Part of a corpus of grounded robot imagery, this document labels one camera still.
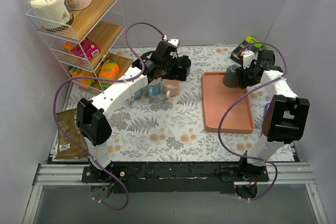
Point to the white wire wooden shelf rack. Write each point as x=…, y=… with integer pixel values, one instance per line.
x=103, y=22

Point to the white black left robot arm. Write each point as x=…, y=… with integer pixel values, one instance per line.
x=92, y=115

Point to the blue white gradient mug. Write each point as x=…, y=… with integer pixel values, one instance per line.
x=136, y=95

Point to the dark teal mug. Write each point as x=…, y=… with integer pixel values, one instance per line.
x=230, y=78

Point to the beige wrapped paper roll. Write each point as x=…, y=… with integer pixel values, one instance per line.
x=52, y=13

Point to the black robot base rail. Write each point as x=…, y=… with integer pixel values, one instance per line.
x=145, y=177

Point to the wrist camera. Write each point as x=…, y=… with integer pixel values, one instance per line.
x=175, y=43
x=247, y=56

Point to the terracotta pink tray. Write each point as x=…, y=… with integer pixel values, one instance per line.
x=217, y=98

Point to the peach pink mug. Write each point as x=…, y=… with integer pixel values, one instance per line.
x=171, y=88

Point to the purple small packet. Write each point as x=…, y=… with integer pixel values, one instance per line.
x=266, y=108

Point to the dark grey mug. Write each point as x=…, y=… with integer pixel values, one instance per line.
x=186, y=65

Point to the light blue mug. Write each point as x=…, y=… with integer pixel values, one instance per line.
x=154, y=87

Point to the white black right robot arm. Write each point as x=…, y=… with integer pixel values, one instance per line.
x=284, y=117

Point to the orange sponge box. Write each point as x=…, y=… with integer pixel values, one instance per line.
x=109, y=70

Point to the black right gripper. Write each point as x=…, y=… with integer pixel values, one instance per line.
x=241, y=77

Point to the black green product box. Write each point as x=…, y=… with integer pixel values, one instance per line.
x=248, y=44

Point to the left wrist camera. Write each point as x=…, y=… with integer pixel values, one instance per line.
x=175, y=43

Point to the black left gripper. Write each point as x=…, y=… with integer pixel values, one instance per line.
x=177, y=71

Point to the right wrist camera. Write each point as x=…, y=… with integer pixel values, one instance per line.
x=247, y=56

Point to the pink sponge box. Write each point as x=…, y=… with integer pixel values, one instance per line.
x=86, y=49

